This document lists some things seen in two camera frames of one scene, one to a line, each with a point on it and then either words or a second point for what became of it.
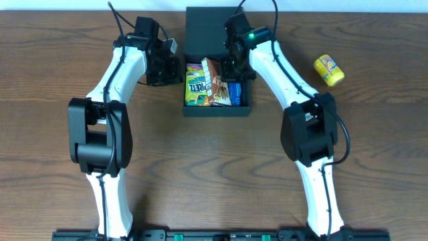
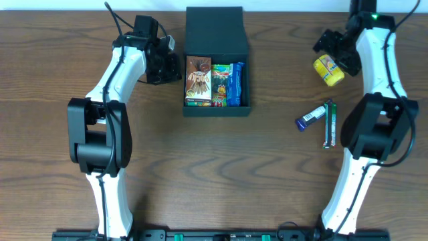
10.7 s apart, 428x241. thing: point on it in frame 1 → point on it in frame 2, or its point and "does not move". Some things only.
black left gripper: [168, 76] does not move
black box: [204, 38] does not move
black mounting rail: [222, 235] does not move
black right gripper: [236, 75] → [339, 51]
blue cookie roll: [235, 94] does not move
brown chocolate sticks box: [218, 89] → [198, 78]
